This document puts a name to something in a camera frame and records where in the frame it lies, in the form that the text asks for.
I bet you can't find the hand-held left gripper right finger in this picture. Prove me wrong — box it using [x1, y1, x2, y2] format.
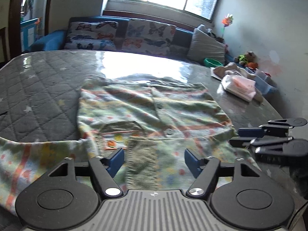
[184, 148, 262, 200]

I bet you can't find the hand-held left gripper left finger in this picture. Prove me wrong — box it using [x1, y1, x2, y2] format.
[47, 147, 125, 199]

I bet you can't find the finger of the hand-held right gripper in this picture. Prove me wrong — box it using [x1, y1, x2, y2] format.
[238, 117, 308, 138]
[228, 136, 294, 150]

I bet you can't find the green printed shirt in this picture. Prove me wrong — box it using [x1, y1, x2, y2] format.
[0, 76, 260, 216]

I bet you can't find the person's right hand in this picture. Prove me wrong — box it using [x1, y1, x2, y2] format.
[289, 166, 308, 198]

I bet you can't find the white plastic tissue pack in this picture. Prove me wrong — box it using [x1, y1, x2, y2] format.
[221, 74, 256, 101]

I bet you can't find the clear plastic storage box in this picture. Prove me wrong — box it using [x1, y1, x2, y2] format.
[245, 67, 277, 97]

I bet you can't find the cream cloth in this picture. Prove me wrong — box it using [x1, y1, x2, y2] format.
[213, 62, 264, 101]

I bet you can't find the brown teddy bear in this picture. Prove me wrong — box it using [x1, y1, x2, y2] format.
[234, 51, 256, 66]

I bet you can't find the green bowl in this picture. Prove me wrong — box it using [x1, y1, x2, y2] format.
[204, 58, 224, 68]

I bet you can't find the large grey pillow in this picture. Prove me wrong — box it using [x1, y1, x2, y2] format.
[187, 28, 227, 65]

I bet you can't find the black and white plush toy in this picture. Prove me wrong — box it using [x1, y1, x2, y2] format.
[210, 30, 224, 42]

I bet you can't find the grey quilted table cover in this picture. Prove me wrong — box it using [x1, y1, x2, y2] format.
[0, 50, 308, 231]

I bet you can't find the colourful pinwheel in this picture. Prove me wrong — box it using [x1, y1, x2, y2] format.
[221, 13, 234, 45]

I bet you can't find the blue sofa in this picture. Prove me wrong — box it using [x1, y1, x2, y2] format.
[30, 16, 231, 66]

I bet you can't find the long butterfly print pillow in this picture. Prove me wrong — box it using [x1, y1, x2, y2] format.
[64, 21, 119, 51]

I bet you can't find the square butterfly print pillow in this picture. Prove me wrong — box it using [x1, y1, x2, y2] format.
[121, 18, 177, 56]

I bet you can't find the blue cabinet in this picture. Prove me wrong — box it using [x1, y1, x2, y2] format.
[20, 17, 42, 53]

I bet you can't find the dark wooden furniture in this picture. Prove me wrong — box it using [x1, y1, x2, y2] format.
[0, 26, 8, 64]

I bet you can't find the dark wooden door frame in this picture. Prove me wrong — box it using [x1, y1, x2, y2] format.
[10, 0, 54, 60]

